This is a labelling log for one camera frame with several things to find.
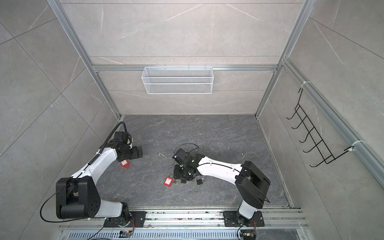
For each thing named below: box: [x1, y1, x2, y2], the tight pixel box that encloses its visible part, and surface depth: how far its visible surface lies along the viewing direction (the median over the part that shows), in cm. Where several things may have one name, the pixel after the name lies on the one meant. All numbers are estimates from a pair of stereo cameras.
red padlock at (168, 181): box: [163, 177, 174, 187], surface depth 87 cm
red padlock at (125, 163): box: [120, 159, 130, 169], surface depth 92 cm
